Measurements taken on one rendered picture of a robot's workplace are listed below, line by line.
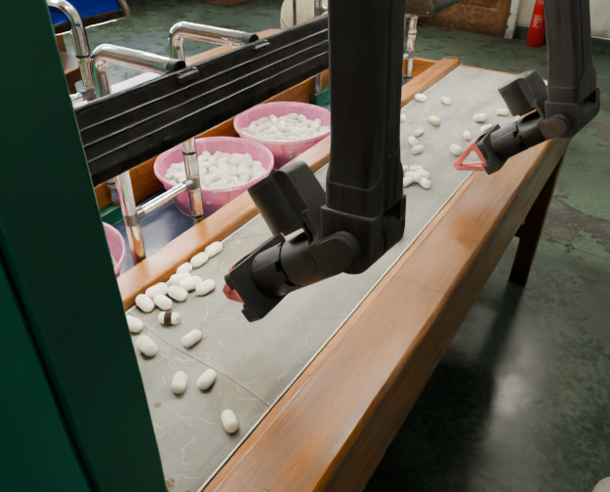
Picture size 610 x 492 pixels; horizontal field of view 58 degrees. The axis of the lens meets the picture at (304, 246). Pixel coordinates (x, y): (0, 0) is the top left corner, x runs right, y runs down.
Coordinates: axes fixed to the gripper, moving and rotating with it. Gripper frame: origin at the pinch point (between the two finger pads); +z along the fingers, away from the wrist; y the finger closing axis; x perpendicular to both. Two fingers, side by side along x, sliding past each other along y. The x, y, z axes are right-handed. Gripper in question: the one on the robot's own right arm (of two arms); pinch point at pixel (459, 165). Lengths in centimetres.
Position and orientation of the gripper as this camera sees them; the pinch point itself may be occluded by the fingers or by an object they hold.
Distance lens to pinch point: 116.5
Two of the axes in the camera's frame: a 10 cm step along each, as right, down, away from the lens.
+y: -5.4, 4.8, -7.0
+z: -6.4, 3.0, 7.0
